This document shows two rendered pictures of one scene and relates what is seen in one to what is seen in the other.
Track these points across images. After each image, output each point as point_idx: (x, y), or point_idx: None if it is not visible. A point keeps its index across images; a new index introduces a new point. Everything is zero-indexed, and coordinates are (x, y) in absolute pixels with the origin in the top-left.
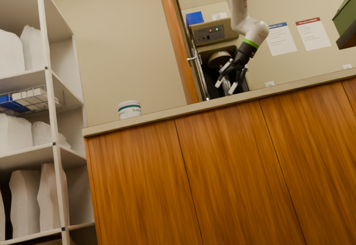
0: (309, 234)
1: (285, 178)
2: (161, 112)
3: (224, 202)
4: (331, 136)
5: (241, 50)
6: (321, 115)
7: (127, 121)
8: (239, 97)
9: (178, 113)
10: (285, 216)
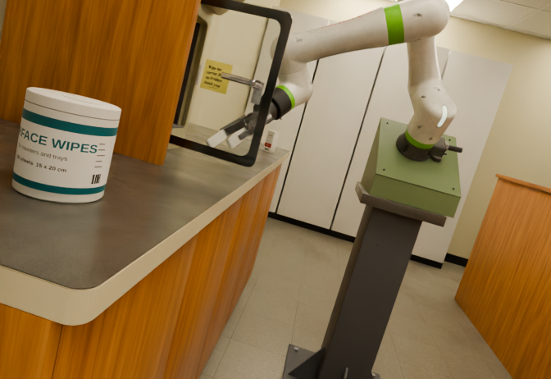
0: (202, 358)
1: (216, 297)
2: (213, 208)
3: (180, 361)
4: (244, 235)
5: (281, 107)
6: (251, 209)
7: (179, 238)
8: (251, 184)
9: (221, 211)
10: (201, 346)
